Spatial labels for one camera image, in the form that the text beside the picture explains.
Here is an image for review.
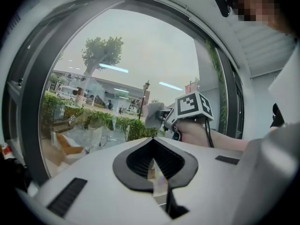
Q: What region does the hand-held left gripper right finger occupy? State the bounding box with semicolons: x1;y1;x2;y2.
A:
152;137;244;225

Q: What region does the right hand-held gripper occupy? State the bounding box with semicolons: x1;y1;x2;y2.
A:
159;90;214;141

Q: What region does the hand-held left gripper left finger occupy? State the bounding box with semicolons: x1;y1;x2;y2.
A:
30;137;171;225

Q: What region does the grey cloth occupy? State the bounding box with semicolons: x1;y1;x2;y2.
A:
144;103;165;129

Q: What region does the person's right forearm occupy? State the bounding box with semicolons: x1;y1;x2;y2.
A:
207;127;250;152

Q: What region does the person's right hand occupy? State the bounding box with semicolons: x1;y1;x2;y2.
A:
179;118;211;147

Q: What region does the green hedge row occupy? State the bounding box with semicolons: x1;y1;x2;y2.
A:
42;94;162;142

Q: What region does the red street banner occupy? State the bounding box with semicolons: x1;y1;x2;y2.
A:
184;81;200;94

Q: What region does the black bag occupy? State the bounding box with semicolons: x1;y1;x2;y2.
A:
0;158;32;194

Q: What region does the street tree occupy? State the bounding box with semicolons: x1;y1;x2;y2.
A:
81;37;124;107

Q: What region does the small red object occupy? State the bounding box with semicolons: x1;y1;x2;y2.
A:
1;144;12;159

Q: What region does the white van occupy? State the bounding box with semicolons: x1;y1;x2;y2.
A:
56;85;80;101

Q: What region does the person's head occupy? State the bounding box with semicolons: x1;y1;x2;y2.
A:
228;0;300;36

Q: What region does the black street lamp post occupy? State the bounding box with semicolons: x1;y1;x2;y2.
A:
138;80;151;120

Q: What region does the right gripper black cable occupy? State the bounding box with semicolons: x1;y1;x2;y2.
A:
204;117;215;149

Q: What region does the black window frame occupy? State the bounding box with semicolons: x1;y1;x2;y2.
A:
4;0;244;187

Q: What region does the black head-worn camera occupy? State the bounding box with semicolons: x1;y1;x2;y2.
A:
213;0;235;18

